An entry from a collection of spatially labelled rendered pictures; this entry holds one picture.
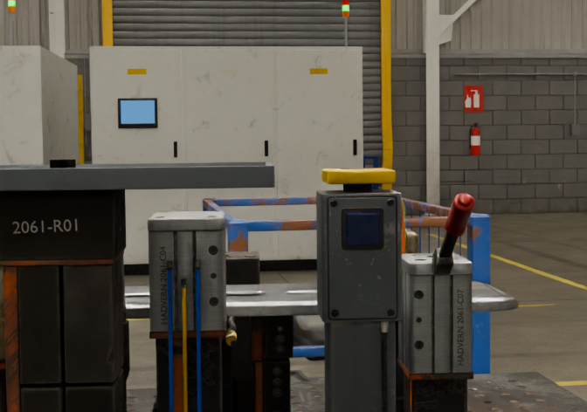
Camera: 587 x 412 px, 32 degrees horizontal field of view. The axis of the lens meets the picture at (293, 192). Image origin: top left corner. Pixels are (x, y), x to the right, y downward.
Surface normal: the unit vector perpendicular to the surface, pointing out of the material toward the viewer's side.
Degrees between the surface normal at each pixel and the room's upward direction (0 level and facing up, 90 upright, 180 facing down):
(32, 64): 90
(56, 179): 90
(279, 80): 90
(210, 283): 90
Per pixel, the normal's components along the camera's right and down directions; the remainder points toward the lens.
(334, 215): 0.05, 0.05
